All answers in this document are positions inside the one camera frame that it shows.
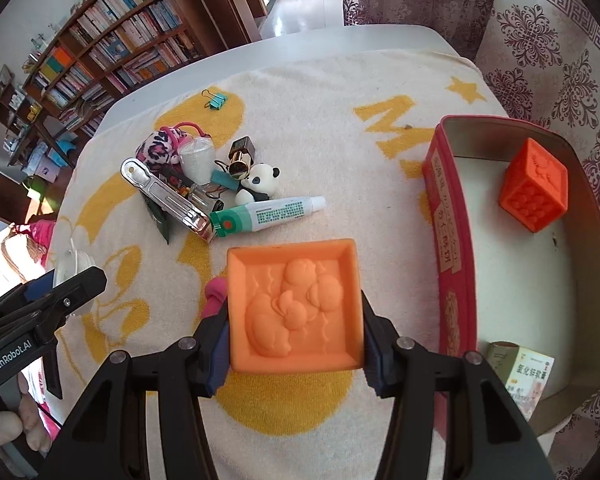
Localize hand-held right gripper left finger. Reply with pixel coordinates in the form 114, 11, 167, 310
40, 295, 232, 480

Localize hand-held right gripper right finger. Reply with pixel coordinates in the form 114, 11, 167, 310
360, 290, 556, 480

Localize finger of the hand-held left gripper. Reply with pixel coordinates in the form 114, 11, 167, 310
0, 266, 108, 342
0, 273, 57, 322

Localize orange square foam block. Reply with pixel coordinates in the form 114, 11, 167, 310
226, 238, 367, 375

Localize black orange clear lighter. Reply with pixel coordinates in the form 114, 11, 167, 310
162, 165, 216, 208

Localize red rectangular tin box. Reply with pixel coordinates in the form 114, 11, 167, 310
422, 115, 600, 436

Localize dark green binder clip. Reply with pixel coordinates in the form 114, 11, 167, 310
200, 160, 238, 196

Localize teal binder clip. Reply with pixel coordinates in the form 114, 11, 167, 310
201, 89, 229, 112

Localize person's left hand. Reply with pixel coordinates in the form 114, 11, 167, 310
0, 377, 55, 457

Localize pink blanket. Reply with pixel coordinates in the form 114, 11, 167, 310
7, 217, 63, 443

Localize pink sock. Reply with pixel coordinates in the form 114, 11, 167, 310
201, 276, 229, 321

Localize dark green packet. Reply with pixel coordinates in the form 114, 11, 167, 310
142, 195, 175, 246

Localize silver metal stapler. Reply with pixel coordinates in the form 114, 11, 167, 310
121, 157, 216, 245

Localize blue plastic stool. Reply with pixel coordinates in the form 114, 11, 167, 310
50, 137, 79, 166

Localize white green toothpaste tube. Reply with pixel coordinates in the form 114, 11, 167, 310
209, 196, 327, 237

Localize white green medicine box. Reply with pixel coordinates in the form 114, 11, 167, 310
485, 341, 556, 423

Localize pink leopard print pouch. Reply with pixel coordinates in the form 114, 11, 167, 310
136, 121, 213, 171

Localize clear plastic cup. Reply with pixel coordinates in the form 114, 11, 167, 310
177, 136, 217, 186

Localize panda figurine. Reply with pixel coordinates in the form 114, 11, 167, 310
235, 162, 281, 206

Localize black gold perfume bottle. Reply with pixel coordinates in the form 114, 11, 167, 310
228, 136, 257, 181

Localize white yellow printed towel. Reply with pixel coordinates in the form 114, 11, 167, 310
47, 50, 496, 438

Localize orange embossed foam cube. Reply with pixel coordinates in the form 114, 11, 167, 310
498, 137, 569, 234

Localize rows of books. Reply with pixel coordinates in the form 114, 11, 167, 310
10, 0, 201, 136

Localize wooden door frame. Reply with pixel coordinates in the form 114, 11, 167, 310
180, 0, 269, 56

